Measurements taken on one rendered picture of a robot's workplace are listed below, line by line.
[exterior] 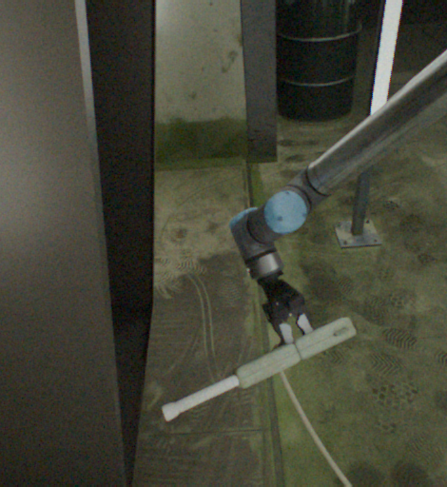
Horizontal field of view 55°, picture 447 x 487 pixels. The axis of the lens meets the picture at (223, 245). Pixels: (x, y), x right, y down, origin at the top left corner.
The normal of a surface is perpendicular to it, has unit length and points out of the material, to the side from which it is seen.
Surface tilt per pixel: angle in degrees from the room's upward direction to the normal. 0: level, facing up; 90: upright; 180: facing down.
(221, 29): 90
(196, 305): 0
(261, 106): 90
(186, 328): 0
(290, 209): 43
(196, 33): 90
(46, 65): 90
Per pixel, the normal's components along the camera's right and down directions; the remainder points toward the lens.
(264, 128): 0.00, 0.65
